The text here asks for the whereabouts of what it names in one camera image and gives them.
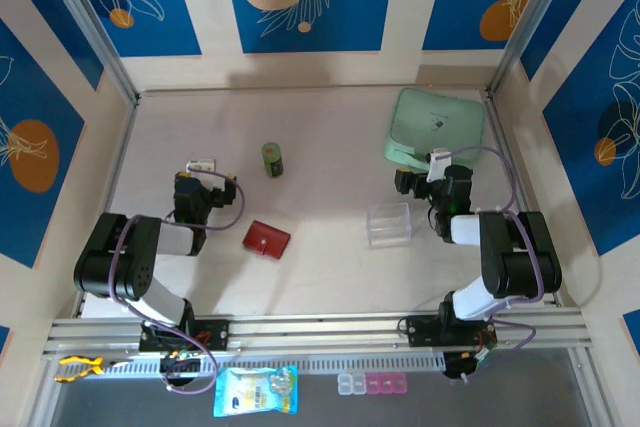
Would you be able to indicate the red leather card holder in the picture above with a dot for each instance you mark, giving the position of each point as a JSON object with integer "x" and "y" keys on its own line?
{"x": 265, "y": 239}

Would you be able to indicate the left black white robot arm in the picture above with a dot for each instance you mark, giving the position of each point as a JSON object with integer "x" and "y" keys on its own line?
{"x": 125, "y": 267}

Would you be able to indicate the green cylindrical bottle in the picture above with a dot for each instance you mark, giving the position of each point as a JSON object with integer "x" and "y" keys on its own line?
{"x": 272, "y": 159}

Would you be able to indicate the mint green zip pouch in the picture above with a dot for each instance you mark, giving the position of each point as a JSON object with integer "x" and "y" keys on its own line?
{"x": 440, "y": 117}

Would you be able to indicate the blue plastic snack bag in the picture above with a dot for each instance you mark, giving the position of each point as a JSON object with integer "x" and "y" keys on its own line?
{"x": 255, "y": 392}

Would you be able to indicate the white and pink pill organizer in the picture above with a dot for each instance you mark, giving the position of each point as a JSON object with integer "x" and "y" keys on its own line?
{"x": 372, "y": 383}

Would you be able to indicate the grey metal sheet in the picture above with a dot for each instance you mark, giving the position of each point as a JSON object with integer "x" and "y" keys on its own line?
{"x": 450, "y": 407}

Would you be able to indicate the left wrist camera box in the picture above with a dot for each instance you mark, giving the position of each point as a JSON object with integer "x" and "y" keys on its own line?
{"x": 201, "y": 166}

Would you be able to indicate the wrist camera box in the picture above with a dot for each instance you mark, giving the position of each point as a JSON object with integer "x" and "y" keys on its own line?
{"x": 438, "y": 164}
{"x": 201, "y": 166}

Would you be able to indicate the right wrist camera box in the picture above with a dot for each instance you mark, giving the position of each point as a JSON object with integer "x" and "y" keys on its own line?
{"x": 438, "y": 164}

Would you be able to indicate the aluminium table edge rail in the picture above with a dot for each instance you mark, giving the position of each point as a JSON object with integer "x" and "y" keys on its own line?
{"x": 108, "y": 197}
{"x": 498, "y": 122}

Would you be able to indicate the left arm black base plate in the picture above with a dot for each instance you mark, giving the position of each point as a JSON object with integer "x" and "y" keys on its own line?
{"x": 220, "y": 334}

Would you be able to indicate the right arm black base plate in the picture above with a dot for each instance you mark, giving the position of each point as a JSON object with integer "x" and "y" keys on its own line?
{"x": 420, "y": 331}

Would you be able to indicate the aluminium mounting rail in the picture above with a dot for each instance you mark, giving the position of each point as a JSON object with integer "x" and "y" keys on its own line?
{"x": 320, "y": 329}

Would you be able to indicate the aluminium frame post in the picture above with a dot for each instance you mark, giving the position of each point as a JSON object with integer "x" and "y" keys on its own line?
{"x": 91, "y": 22}
{"x": 531, "y": 22}

